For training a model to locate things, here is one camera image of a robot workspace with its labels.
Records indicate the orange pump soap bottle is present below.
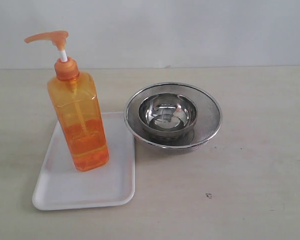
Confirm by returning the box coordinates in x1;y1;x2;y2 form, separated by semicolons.
24;30;110;172

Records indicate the small stainless steel bowl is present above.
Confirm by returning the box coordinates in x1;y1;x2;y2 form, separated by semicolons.
138;92;198;138

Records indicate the steel mesh colander basin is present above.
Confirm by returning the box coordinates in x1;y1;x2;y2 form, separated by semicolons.
123;82;223;155

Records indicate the white rectangular plastic tray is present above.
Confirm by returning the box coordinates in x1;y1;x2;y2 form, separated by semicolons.
32;112;135;211

